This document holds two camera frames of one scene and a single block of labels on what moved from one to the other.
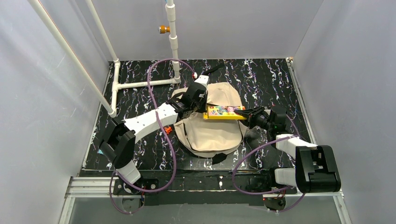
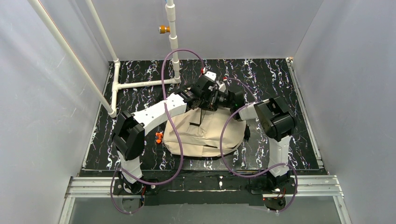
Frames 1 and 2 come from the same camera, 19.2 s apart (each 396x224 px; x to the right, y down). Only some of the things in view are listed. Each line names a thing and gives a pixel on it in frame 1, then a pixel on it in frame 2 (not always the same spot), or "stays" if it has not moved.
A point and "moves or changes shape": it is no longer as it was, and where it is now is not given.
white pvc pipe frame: x=116 y=85 stays
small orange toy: x=167 y=129 → x=159 y=135
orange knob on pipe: x=163 y=29 stays
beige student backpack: x=210 y=138 moves or changes shape
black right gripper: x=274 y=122 → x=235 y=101
